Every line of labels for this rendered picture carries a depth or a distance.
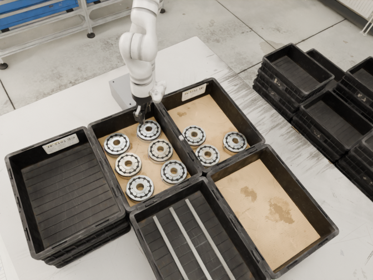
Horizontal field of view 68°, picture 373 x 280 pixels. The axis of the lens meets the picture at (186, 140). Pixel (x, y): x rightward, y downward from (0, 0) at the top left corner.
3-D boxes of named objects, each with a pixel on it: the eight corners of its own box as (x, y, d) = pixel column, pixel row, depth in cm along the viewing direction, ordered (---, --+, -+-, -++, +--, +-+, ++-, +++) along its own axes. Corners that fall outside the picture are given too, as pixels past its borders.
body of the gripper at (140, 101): (135, 75, 93) (137, 94, 101) (126, 94, 89) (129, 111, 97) (156, 81, 93) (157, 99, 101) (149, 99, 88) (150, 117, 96)
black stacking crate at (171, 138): (92, 140, 118) (86, 125, 108) (155, 115, 128) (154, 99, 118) (131, 222, 101) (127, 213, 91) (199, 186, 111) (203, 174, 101)
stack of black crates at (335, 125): (280, 134, 210) (299, 105, 181) (306, 117, 221) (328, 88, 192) (321, 174, 194) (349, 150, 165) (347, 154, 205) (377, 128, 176)
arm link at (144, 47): (152, 60, 74) (162, 7, 73) (120, 54, 74) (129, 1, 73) (156, 65, 81) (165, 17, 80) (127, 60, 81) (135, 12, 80)
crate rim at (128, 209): (86, 128, 110) (85, 124, 108) (155, 101, 120) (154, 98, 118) (127, 215, 93) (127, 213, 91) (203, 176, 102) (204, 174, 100)
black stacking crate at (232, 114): (155, 115, 128) (155, 99, 118) (209, 94, 137) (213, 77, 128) (200, 186, 111) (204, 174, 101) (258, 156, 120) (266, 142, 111)
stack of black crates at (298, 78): (245, 99, 225) (261, 56, 187) (270, 85, 236) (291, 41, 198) (280, 134, 210) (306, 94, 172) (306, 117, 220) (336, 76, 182)
